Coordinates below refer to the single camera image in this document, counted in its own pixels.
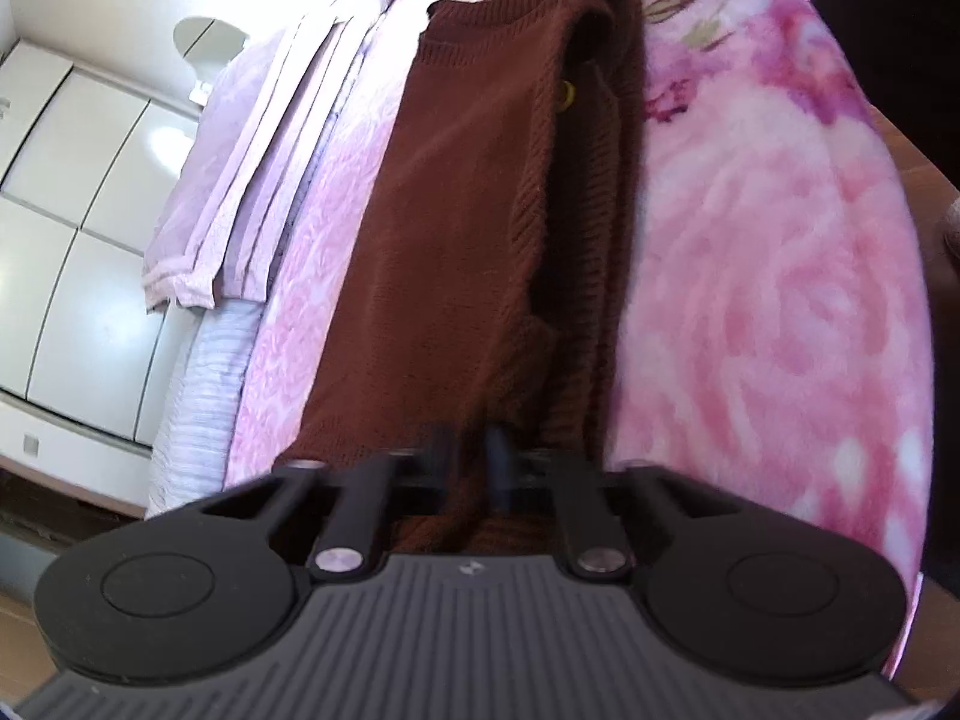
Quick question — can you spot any person's dark clothing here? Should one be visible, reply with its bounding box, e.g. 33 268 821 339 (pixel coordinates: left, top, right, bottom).
812 0 960 192

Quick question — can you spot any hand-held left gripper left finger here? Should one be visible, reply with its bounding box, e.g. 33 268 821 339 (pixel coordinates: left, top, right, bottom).
199 424 481 582

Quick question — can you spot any white wardrobe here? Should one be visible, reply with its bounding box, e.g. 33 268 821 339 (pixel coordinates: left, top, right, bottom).
0 37 205 458

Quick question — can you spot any white striped quilt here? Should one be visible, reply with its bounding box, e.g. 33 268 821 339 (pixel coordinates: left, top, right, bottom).
145 298 265 520

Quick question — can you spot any lilac pillow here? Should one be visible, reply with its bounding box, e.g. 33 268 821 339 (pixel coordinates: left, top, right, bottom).
141 0 451 314

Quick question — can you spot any oval mirror with shelves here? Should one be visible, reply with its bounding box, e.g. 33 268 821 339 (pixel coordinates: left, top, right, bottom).
172 15 250 104

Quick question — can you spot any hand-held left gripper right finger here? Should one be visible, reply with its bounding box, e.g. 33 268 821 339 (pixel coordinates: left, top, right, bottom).
484 424 743 580

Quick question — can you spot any pink floral blanket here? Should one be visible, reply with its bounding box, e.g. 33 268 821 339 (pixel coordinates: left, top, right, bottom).
223 0 937 683

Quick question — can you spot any maroon knitted sweater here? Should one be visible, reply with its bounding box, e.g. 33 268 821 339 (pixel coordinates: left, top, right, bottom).
274 0 653 556

